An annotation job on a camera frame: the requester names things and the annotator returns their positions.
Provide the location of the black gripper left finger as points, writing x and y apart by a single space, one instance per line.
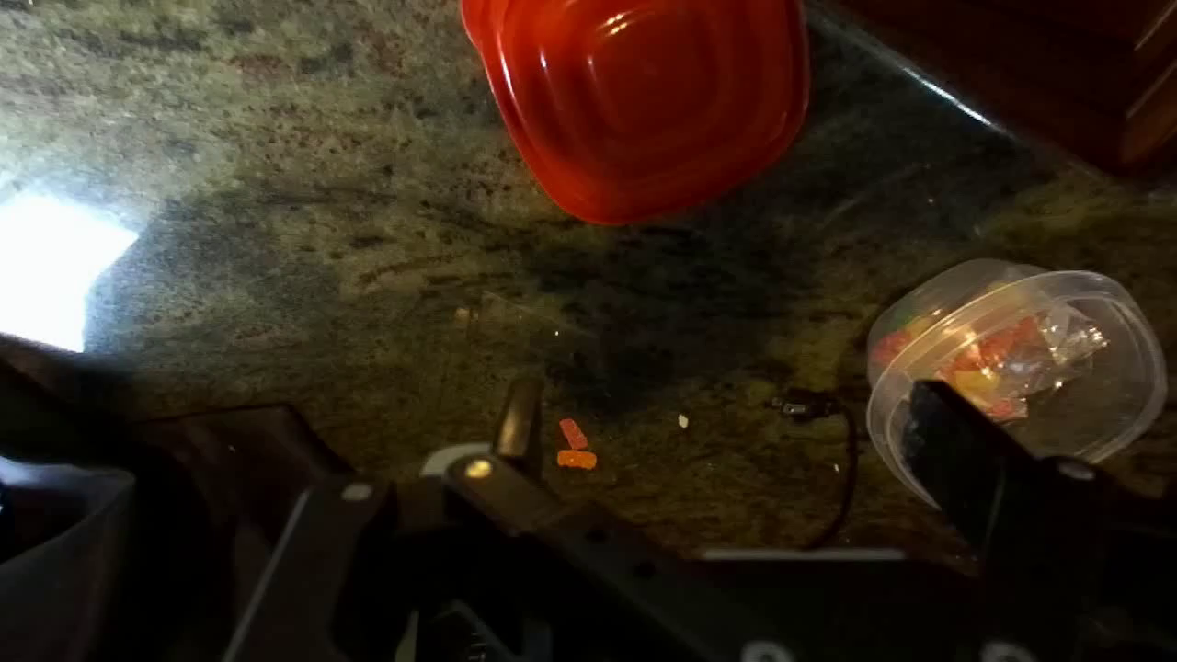
519 424

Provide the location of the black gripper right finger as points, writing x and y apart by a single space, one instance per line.
981 478

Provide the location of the clear plastic bowl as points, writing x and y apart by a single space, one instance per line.
1106 370

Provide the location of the colourful candy pile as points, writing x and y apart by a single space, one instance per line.
995 350

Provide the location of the red plastic container lid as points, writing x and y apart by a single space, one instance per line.
638 96

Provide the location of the brown wooden base cabinets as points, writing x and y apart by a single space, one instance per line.
1053 61

